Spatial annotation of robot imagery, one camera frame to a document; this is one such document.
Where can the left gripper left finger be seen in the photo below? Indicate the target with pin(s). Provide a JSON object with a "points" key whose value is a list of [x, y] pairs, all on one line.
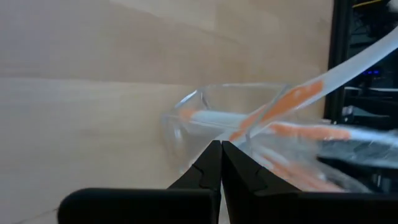
{"points": [[155, 207]]}

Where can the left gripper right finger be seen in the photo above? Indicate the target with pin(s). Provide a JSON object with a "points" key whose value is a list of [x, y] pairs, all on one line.
{"points": [[295, 208]]}

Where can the clear plastic cup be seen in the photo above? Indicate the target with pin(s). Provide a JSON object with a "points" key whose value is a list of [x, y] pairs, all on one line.
{"points": [[186, 140]]}

